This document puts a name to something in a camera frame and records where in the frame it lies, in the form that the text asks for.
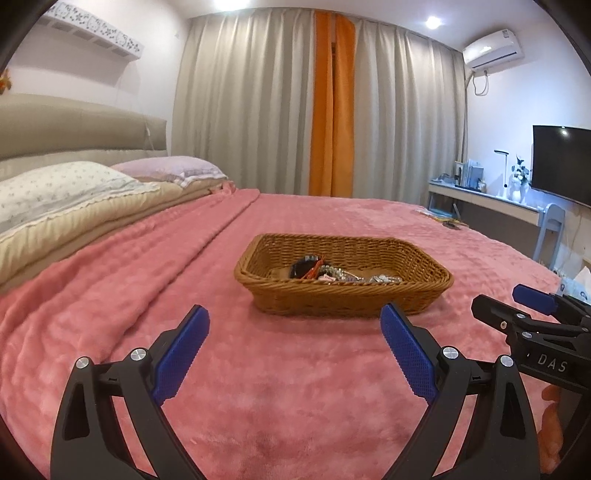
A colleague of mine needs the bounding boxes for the black hair clip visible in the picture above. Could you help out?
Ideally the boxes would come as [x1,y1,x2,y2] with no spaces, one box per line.
[290,258,324,279]

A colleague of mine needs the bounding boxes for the white floral pillow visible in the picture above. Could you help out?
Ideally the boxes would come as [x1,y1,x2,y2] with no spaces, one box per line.
[0,161,160,236]

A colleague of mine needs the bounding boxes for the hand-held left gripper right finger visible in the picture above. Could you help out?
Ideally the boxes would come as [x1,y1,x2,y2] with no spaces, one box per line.
[379,302,541,480]

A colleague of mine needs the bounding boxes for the pale purple pillow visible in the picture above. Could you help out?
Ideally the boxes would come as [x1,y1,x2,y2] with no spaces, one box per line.
[110,155,228,189]

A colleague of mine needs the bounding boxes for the white vase with plant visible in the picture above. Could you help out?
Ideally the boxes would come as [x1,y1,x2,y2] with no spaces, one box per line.
[510,154,532,185]

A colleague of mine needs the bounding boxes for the books on desk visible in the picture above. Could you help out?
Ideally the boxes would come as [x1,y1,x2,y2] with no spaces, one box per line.
[455,159,485,190]

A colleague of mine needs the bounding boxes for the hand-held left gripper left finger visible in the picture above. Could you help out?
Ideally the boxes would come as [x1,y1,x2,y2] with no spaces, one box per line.
[50,304,211,480]

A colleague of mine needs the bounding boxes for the orange curtain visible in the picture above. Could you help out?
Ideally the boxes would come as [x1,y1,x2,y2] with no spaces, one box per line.
[331,14,357,198]
[308,11,337,197]

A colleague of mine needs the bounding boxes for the white air conditioner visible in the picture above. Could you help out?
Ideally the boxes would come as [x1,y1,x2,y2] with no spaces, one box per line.
[462,28,526,71]

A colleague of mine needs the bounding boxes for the person's right hand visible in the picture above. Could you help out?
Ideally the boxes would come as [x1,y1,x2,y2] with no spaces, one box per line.
[540,383,561,467]

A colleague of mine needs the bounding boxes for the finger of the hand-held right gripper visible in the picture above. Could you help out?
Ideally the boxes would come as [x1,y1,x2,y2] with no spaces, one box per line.
[512,285,591,324]
[472,295,591,343]

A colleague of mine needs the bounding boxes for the black television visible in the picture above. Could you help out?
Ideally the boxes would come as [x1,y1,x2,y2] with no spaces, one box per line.
[531,124,591,208]

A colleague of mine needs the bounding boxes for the beige quilt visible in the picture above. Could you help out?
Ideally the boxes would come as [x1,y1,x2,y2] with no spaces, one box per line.
[0,178,236,296]

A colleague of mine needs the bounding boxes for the pink fleece blanket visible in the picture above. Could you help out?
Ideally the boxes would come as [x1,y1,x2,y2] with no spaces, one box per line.
[0,187,573,480]

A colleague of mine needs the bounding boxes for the white desk lamp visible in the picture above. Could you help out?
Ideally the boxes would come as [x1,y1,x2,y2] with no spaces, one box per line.
[494,148,511,190]

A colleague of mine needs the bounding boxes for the white printed package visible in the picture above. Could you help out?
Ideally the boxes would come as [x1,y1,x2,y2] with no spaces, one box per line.
[556,268,591,305]

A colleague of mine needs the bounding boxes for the light blue chair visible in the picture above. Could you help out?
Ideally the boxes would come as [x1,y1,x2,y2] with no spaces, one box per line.
[531,203,566,268]

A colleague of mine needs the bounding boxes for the brown wicker basket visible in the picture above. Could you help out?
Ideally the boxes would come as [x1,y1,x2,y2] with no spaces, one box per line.
[234,233,454,318]

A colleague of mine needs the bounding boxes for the beige curtain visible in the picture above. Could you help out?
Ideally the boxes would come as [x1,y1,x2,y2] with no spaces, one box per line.
[172,7,319,197]
[351,16,468,215]

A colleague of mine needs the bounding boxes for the beige padded headboard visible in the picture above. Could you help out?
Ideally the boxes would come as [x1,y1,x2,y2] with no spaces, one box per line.
[0,93,168,174]

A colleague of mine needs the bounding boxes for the grey white desk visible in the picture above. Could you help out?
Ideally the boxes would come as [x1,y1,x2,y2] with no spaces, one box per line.
[427,178,546,232]

